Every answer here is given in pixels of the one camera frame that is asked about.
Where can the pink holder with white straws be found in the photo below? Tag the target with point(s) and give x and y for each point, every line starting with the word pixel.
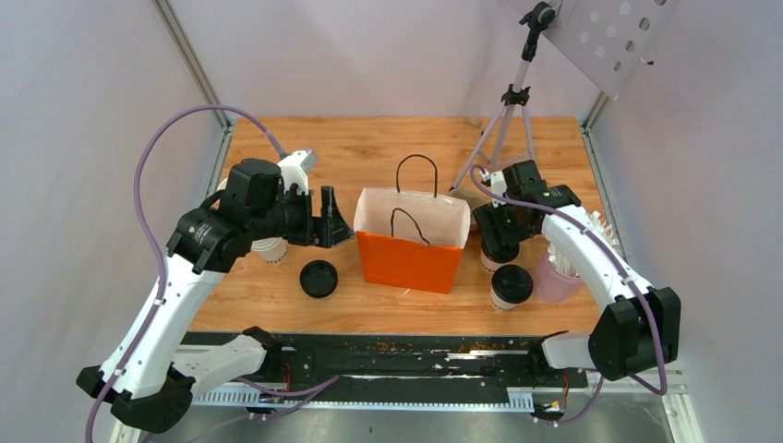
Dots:
pixel 555 278

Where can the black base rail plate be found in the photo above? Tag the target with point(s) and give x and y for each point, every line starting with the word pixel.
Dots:
pixel 413 369

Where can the perforated grey metal panel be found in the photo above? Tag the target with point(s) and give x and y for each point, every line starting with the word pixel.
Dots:
pixel 605 40

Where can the brown cardboard cup carrier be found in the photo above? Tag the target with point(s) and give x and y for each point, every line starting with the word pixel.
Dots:
pixel 474 199

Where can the black coffee cup lid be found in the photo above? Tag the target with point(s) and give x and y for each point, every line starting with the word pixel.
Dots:
pixel 513 282

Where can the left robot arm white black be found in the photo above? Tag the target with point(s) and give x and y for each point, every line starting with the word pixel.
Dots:
pixel 146 385

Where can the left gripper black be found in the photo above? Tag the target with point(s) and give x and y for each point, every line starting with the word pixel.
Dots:
pixel 325 231

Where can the silver camera tripod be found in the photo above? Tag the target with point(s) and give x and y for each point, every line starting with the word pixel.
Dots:
pixel 492 140

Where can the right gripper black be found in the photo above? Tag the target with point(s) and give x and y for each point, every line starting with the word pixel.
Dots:
pixel 488 216

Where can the stack of white paper cups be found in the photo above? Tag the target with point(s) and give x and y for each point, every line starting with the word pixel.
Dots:
pixel 272 250

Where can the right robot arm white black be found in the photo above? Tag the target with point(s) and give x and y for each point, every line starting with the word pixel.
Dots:
pixel 639 325

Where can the orange paper bag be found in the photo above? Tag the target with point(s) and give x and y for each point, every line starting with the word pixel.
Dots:
pixel 411 239

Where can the white paper coffee cup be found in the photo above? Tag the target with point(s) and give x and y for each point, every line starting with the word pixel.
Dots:
pixel 500 303

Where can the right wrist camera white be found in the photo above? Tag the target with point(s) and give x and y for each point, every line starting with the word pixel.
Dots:
pixel 496 183

